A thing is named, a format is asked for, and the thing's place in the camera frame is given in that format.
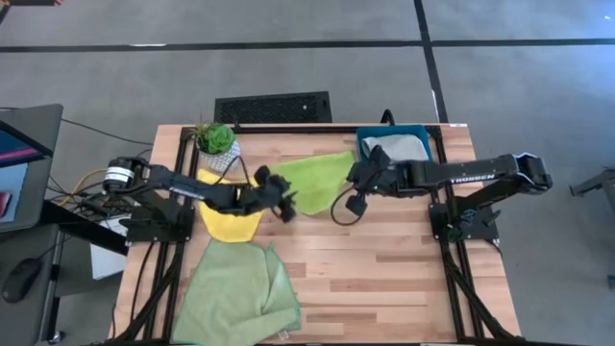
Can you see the pale green towel teal edge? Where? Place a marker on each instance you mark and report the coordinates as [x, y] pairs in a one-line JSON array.
[[230, 293]]

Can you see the grey chair base leg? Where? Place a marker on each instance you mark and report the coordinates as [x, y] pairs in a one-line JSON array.
[[596, 182]]

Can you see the lime green microfiber towel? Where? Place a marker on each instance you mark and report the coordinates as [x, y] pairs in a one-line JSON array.
[[317, 182]]

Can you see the black desk support bar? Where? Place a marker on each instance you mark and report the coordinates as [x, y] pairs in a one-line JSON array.
[[81, 226]]

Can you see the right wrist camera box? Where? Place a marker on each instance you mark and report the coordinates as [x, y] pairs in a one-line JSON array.
[[356, 205]]

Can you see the desk caster wheel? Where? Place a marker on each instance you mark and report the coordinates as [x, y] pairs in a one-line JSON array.
[[56, 337]]

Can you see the white paper sheet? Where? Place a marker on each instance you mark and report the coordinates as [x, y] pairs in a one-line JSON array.
[[108, 264]]

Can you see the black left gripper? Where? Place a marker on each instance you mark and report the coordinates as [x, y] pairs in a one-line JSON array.
[[266, 190]]

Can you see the succulent plant in patterned pot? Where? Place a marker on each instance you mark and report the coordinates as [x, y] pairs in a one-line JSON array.
[[216, 139]]

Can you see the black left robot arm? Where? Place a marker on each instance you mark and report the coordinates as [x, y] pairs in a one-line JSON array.
[[187, 187]]

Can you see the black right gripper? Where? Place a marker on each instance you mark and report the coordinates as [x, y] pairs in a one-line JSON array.
[[389, 178]]

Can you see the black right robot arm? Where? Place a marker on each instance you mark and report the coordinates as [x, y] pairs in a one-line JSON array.
[[480, 175]]

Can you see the monitor on side desk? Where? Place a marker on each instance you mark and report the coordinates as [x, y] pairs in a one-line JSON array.
[[33, 120]]

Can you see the teal plastic bin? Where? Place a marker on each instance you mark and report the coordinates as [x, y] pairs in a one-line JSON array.
[[394, 130]]

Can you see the grey side desk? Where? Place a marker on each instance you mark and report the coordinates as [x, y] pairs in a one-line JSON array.
[[24, 331]]

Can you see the yellow microfiber towel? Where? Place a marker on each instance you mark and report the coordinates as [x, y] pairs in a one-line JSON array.
[[230, 228]]

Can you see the grey waffle microfiber towel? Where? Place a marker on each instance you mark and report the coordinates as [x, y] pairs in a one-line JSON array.
[[406, 146]]

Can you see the black computer mouse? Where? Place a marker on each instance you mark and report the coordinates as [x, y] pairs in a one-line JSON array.
[[21, 279]]

